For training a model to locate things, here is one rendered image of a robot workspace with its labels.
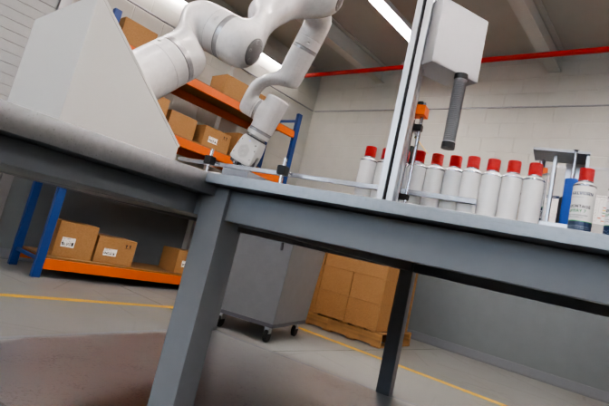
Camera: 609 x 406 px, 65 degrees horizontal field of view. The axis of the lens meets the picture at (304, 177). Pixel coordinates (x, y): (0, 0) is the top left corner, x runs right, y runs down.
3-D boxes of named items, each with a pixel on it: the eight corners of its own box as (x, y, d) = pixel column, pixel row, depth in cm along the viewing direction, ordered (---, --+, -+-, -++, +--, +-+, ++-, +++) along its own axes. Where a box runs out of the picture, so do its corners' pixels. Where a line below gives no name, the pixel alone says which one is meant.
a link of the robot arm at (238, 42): (193, 55, 126) (239, 82, 120) (191, 14, 117) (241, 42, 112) (305, -5, 155) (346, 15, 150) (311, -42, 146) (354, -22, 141)
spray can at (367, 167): (369, 214, 144) (382, 149, 147) (362, 210, 140) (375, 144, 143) (354, 211, 147) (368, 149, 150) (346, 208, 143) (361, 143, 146)
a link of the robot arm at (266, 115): (246, 121, 165) (268, 135, 164) (265, 89, 165) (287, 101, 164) (251, 125, 173) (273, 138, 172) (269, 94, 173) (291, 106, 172)
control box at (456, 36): (478, 83, 132) (488, 21, 135) (431, 61, 125) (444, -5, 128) (451, 91, 141) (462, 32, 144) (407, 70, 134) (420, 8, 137)
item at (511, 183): (514, 239, 124) (526, 165, 128) (512, 237, 120) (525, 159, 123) (493, 236, 127) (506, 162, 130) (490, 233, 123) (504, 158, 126)
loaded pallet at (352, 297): (410, 345, 517) (433, 220, 538) (377, 348, 450) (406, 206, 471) (318, 316, 586) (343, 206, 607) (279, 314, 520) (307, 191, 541)
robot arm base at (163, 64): (149, 131, 98) (212, 93, 109) (99, 44, 91) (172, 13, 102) (110, 137, 112) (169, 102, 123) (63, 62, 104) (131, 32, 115)
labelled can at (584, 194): (587, 253, 116) (598, 172, 120) (588, 250, 112) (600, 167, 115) (564, 248, 119) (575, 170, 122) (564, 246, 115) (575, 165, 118)
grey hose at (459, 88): (455, 150, 127) (469, 77, 130) (453, 147, 124) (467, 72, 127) (441, 149, 128) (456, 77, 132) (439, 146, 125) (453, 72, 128)
